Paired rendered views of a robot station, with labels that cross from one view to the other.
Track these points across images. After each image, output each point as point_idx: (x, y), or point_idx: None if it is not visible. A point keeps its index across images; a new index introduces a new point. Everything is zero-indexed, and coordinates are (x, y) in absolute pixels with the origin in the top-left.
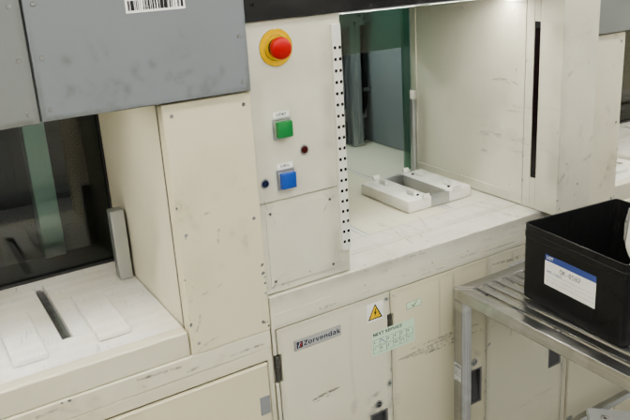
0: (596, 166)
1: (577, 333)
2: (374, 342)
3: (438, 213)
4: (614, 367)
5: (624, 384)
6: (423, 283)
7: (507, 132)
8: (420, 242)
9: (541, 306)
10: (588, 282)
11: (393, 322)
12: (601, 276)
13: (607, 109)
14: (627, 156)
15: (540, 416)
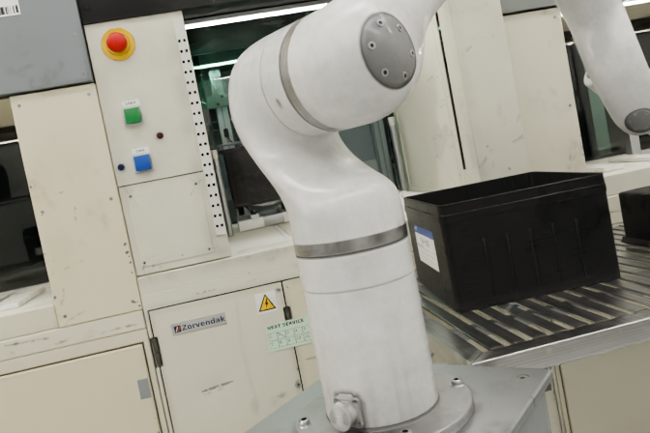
0: (551, 155)
1: (428, 304)
2: (270, 335)
3: None
4: (428, 328)
5: (432, 346)
6: None
7: (444, 129)
8: None
9: (424, 287)
10: (430, 242)
11: (292, 316)
12: (433, 229)
13: (551, 91)
14: (638, 158)
15: None
